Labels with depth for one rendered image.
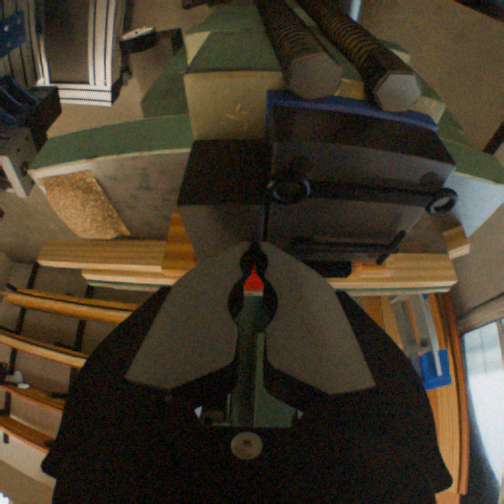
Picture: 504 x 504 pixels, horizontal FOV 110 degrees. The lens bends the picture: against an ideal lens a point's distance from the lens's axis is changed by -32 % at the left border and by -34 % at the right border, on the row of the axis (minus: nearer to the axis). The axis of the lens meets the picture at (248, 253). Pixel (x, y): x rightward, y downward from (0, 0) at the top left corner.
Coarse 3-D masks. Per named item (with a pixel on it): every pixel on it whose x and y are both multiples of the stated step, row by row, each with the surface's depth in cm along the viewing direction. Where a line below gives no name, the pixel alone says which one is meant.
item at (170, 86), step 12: (156, 84) 29; (168, 84) 28; (180, 84) 28; (144, 96) 27; (156, 96) 27; (168, 96) 26; (180, 96) 26; (144, 108) 27; (444, 120) 26; (456, 120) 26
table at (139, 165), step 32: (192, 32) 14; (320, 32) 14; (96, 128) 24; (128, 128) 23; (160, 128) 23; (64, 160) 22; (96, 160) 22; (128, 160) 22; (160, 160) 22; (480, 160) 22; (128, 192) 26; (160, 192) 26; (480, 192) 22; (128, 224) 32; (160, 224) 32; (416, 224) 29; (448, 224) 28; (480, 224) 28
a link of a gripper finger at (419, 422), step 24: (360, 312) 8; (360, 336) 7; (384, 336) 7; (384, 360) 6; (408, 360) 6; (384, 384) 5; (408, 384) 5; (336, 408) 5; (360, 408) 5; (384, 408) 5; (408, 408) 5; (384, 432) 4; (408, 432) 4; (432, 432) 4; (432, 456) 3; (432, 480) 3
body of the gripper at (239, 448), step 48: (144, 432) 4; (192, 432) 4; (240, 432) 4; (288, 432) 4; (336, 432) 4; (96, 480) 3; (144, 480) 3; (192, 480) 3; (240, 480) 3; (288, 480) 3; (336, 480) 3; (384, 480) 3
